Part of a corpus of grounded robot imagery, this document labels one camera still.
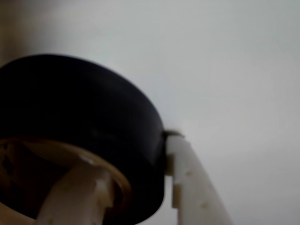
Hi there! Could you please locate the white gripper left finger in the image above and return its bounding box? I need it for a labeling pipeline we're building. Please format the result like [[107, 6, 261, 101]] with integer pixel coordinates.
[[36, 156, 115, 225]]

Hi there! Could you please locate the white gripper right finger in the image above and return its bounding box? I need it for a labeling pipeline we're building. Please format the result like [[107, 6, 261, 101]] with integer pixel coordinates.
[[165, 135, 235, 225]]

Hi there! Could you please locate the black tape roll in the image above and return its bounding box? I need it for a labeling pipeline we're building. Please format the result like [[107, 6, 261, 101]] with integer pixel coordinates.
[[0, 54, 166, 225]]

